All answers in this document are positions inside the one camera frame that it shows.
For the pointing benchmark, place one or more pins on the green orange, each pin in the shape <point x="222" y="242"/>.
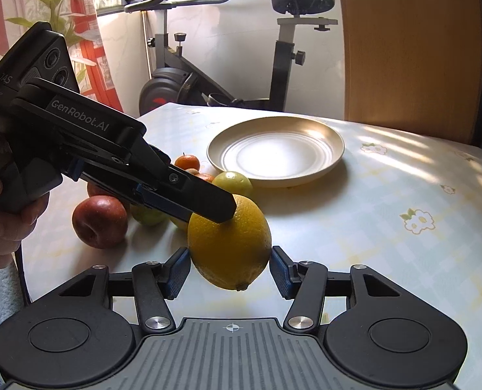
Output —
<point x="147" y="215"/>

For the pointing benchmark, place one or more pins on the black exercise bike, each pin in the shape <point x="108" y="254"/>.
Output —
<point x="281" y="61"/>

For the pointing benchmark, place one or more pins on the tangerine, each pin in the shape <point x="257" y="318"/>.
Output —
<point x="187" y="162"/>
<point x="206" y="178"/>

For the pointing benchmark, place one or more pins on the person's left hand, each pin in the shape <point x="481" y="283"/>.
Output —
<point x="13" y="231"/>

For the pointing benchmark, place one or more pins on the wooden chair back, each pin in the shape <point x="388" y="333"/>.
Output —
<point x="407" y="48"/>

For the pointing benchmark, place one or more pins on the cream round plate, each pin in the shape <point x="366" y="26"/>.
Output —
<point x="277" y="154"/>

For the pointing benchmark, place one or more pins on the green apple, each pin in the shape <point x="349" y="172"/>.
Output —
<point x="180" y="222"/>

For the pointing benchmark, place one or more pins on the green leafy plant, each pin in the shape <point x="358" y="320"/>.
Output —
<point x="54" y="8"/>

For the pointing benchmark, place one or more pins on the yellow lemon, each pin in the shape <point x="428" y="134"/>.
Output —
<point x="233" y="248"/>

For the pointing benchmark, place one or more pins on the red framed glass door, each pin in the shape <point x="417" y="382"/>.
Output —
<point x="88" y="53"/>

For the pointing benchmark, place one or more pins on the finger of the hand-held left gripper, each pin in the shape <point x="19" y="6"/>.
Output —
<point x="159" y="201"/>
<point x="208" y="201"/>

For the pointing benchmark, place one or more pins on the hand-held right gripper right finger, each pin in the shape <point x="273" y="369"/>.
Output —
<point x="279" y="274"/>

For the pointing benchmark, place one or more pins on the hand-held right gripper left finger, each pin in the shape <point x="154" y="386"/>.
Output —
<point x="178" y="274"/>

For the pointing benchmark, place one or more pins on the yellow-green orange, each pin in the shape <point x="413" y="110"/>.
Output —
<point x="235" y="183"/>

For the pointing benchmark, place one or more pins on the red apple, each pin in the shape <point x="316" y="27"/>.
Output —
<point x="98" y="223"/>
<point x="98" y="191"/>

